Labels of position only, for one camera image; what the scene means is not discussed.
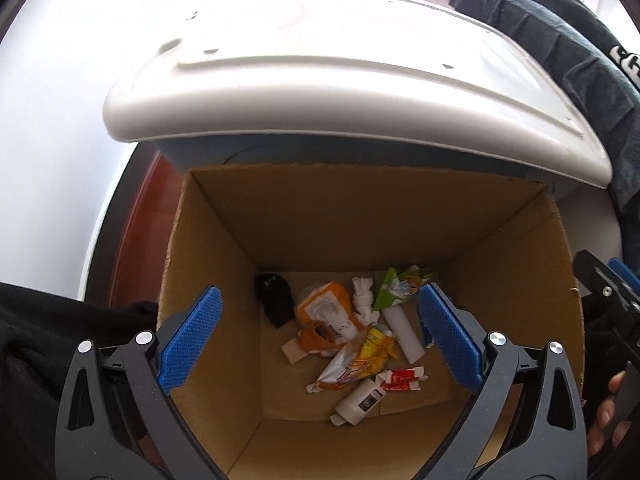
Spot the small cardboard scrap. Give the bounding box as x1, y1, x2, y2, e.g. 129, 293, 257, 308
281, 338, 307, 364

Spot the white plastic bottle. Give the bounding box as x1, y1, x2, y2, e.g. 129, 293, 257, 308
328, 378, 390, 426

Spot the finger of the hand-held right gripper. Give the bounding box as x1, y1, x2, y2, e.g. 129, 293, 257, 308
572, 248, 640, 357

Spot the person's right hand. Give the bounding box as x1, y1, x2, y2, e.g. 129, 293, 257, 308
585, 369, 634, 457

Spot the white plastic bin lid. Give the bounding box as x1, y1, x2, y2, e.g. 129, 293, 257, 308
102, 0, 614, 197

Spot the white foam bar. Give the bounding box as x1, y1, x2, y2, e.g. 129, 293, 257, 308
382, 306, 426, 365

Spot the red and white wrapper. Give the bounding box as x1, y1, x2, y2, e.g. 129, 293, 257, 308
374, 365, 430, 395

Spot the orange and white snack bag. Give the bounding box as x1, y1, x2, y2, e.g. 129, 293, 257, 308
294, 281, 361, 342

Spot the person's black clothing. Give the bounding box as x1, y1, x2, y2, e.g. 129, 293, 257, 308
0, 282, 162, 480

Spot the white tissue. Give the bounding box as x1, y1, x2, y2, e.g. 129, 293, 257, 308
351, 274, 382, 325

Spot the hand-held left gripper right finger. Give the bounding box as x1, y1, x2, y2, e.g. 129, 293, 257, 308
417, 283, 589, 480

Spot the black jacket with white print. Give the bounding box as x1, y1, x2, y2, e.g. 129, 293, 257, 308
477, 0, 640, 93

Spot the dark blue blanket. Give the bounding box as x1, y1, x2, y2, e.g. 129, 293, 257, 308
405, 0, 640, 223

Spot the black knitted sock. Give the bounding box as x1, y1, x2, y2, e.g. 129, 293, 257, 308
253, 272, 295, 330

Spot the yellow snack bag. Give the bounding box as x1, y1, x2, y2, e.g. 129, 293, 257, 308
305, 327, 401, 394

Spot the green snack bag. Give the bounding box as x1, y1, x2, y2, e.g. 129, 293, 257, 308
372, 264, 436, 311

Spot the orange wrapper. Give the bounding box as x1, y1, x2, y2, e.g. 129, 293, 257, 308
298, 320, 342, 356

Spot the cardboard box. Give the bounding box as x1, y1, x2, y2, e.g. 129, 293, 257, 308
155, 161, 586, 480

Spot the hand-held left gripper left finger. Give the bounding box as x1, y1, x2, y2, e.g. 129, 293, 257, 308
54, 284, 224, 480

